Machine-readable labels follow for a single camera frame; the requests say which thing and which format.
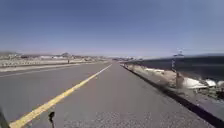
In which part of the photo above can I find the grey asphalt road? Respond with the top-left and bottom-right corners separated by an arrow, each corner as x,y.
0,61 -> 218,128

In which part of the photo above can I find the pole with sign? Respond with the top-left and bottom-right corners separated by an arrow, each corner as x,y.
170,48 -> 186,88

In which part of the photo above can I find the row of distant buildings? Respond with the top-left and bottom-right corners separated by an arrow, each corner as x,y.
0,51 -> 108,61

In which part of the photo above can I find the white painted line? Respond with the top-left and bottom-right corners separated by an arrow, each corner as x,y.
0,63 -> 88,79

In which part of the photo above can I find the grey metal guardrail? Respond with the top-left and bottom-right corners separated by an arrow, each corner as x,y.
124,54 -> 224,83

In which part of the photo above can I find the pale bare verge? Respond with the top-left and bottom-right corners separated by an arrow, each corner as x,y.
0,58 -> 111,73

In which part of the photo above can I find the yellow painted line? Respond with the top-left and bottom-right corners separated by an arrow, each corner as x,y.
9,63 -> 114,128

